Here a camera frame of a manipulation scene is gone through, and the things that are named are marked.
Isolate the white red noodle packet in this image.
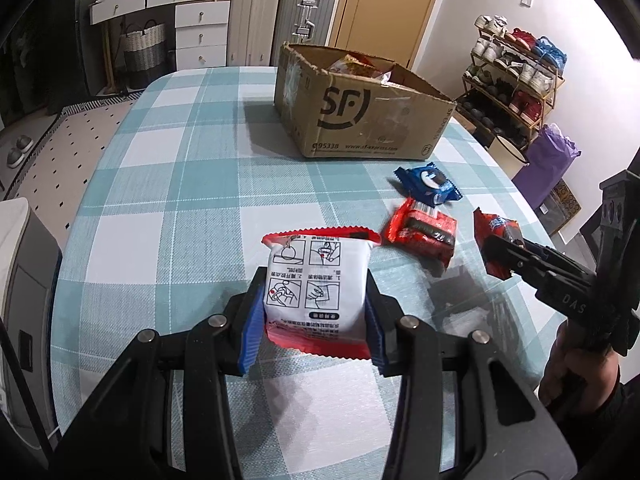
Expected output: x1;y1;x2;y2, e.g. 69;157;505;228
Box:
262;226;381;360

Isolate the red black snack pack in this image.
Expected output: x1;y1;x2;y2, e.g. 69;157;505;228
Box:
383;197;457;269

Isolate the small red snack pack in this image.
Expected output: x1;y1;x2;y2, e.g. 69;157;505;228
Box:
473;208;525;281

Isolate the blue Oreo cookie pack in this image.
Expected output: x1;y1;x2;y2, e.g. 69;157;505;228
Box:
394;162;463;207

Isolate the red snack bag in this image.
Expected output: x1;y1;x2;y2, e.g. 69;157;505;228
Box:
326;52;392;84

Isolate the right hand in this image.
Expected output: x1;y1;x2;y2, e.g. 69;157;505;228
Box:
538;321;620;412

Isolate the purple bag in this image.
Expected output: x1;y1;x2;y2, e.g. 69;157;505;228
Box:
512;124;582;209

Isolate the cream waste bin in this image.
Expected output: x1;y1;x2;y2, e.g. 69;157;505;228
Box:
488;136;528;179

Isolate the teal white checkered tablecloth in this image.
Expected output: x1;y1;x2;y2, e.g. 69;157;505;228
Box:
51;67;561;479

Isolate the wooden shoe rack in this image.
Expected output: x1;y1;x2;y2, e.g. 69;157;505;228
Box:
457;14;567;162

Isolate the brown cardboard SF box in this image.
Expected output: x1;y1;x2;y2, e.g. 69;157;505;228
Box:
274;44;454;160

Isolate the patterned floor rug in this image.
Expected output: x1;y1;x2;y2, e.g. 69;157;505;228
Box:
1;92;140;247

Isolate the woven laundry basket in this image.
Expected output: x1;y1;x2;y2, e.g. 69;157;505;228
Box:
120;20;169;90

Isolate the silver suitcase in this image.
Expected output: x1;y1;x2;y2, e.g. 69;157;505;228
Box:
270;0;335;66

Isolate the wooden door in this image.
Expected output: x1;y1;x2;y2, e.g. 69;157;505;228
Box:
329;0;436;67

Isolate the white drawer desk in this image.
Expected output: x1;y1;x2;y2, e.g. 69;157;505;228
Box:
89;0;230;70

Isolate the beige suitcase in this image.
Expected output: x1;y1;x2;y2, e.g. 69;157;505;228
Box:
227;0;279;66

